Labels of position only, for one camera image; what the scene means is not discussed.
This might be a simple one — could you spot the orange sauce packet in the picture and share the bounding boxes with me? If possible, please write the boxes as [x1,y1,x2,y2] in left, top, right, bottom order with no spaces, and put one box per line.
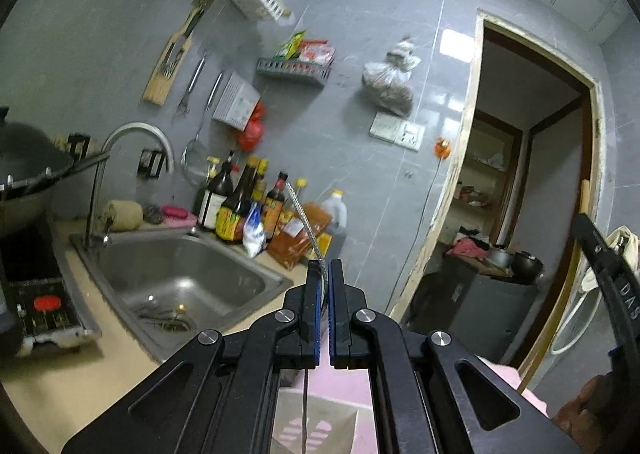
[267,201,333,271]

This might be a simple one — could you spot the soy sauce bottle colourful label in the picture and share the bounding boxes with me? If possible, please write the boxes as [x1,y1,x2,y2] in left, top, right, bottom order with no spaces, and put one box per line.
[216,156,261,245]

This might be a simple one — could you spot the induction cooker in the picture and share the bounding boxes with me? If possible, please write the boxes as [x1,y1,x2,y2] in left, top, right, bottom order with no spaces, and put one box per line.
[0,221,103,360]

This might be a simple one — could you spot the small bottle with yellow cap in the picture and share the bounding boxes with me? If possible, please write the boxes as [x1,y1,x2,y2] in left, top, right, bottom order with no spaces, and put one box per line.
[289,178,308,225]

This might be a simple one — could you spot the curved metal faucet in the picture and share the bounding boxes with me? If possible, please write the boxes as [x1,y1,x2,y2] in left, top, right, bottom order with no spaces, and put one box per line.
[82,121,176,249]

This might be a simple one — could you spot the green bottle with yellow cap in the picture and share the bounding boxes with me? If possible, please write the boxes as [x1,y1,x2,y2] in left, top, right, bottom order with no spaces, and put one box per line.
[194,156,221,217]

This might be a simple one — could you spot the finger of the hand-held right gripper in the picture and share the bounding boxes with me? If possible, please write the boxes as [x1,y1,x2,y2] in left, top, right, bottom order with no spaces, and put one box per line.
[571,213,623,285]

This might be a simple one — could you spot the dark grey appliance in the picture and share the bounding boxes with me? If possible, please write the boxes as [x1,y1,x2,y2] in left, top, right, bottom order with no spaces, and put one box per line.
[0,279,26,360]

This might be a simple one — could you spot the silver pot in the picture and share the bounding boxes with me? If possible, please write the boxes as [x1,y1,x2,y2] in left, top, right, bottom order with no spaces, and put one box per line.
[482,245,516,269]

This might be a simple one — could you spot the black pot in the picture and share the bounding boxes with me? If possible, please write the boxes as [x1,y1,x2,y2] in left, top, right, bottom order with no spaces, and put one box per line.
[511,250,545,282]

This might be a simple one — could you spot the metal spoon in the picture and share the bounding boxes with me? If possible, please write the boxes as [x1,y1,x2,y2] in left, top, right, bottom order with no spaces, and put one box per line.
[286,180,329,454]

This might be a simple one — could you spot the wooden door frame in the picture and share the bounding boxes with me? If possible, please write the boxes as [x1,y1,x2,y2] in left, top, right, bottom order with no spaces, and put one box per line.
[390,8,608,400]

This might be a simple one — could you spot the person's right hand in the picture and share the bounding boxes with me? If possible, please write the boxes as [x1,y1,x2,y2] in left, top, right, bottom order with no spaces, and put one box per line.
[555,374,640,437]

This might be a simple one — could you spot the wooden shelf cabinet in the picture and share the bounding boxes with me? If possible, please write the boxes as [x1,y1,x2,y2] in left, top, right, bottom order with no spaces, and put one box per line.
[450,111,524,235]

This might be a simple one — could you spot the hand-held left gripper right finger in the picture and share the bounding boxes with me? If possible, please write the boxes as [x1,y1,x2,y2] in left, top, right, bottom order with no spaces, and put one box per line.
[328,259,583,454]

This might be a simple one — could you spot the red plastic bag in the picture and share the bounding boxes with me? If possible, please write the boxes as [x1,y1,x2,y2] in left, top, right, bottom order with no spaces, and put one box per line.
[237,102,266,152]

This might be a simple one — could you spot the white salt bag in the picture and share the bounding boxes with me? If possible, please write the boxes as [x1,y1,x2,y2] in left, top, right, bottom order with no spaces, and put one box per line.
[242,201,267,257]

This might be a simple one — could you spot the beige loofah sponge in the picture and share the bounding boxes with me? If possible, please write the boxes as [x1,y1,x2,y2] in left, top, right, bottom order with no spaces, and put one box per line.
[100,200,144,232]

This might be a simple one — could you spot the hanging metal strainer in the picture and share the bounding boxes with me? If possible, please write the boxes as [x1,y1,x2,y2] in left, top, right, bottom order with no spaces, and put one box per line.
[181,71,224,185]

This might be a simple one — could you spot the dark grey cabinet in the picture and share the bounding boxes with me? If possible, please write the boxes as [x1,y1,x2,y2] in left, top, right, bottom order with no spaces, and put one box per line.
[407,254,541,365]

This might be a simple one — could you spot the clear bag of dried goods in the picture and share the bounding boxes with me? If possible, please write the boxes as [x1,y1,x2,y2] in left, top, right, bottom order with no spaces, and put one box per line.
[362,36,421,117]

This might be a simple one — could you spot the white plastic utensil basket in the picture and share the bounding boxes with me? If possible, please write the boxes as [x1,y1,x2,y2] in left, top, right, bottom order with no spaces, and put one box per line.
[272,386,362,454]

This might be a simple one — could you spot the white wall switch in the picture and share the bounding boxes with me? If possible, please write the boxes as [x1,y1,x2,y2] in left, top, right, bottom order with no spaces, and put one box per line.
[370,112,403,142]

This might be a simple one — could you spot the grey wall shelf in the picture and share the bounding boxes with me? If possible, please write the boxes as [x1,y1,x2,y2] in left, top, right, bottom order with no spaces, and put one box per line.
[256,58,333,87]

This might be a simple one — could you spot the black wok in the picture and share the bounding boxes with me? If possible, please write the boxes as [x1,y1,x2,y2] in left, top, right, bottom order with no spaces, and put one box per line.
[0,106,111,239]

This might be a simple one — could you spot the white wall holder box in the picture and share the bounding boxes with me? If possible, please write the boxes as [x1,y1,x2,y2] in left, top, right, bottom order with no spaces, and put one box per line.
[212,72,261,131]

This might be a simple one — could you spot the dark bottle with white label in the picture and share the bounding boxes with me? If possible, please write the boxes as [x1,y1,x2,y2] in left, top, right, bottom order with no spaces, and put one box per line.
[197,151,236,233]

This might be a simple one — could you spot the beige rubber gloves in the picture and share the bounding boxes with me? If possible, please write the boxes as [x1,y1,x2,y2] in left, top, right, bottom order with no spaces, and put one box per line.
[580,226,640,295]

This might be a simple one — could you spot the pink dish cloth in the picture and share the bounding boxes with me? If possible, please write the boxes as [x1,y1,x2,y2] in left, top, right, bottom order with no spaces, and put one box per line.
[162,205,198,229]

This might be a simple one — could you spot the white wall socket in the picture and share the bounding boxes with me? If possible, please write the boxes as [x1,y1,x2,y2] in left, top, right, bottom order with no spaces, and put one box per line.
[400,123,426,151]

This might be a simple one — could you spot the black wall socket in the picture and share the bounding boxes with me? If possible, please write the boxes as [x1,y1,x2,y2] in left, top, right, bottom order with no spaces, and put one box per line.
[139,149,166,179]
[67,134,91,159]

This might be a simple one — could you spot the red snack packet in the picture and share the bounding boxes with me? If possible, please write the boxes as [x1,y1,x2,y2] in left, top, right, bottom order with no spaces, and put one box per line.
[299,40,336,65]

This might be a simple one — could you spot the thin bottle with yellow cap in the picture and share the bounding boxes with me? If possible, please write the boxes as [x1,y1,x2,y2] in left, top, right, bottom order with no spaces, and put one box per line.
[250,159,269,205]

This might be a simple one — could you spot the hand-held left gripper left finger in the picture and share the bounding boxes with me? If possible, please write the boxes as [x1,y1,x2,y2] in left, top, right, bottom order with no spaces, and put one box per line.
[60,259,324,454]

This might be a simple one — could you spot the stainless steel sink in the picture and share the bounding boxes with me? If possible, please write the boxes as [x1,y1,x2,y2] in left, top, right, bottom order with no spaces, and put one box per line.
[69,229,295,365]

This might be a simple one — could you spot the white hose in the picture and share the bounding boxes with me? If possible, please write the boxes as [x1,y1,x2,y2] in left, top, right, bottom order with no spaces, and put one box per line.
[550,274,603,355]

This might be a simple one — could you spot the red cloth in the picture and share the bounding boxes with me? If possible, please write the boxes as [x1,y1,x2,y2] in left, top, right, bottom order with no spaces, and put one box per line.
[446,236,488,259]

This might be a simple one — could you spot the dark oil jug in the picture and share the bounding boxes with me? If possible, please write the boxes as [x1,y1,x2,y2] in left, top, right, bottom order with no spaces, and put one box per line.
[317,189,349,269]

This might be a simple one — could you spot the green snack packet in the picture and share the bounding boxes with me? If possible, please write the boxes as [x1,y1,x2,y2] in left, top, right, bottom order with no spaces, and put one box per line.
[274,30,307,59]

